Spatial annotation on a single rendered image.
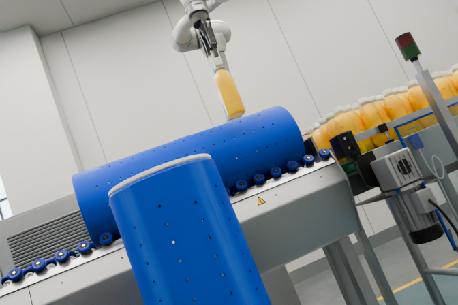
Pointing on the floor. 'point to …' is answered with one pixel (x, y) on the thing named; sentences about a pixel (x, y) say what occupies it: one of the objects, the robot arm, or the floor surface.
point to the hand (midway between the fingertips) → (215, 60)
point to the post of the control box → (375, 267)
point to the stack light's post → (439, 108)
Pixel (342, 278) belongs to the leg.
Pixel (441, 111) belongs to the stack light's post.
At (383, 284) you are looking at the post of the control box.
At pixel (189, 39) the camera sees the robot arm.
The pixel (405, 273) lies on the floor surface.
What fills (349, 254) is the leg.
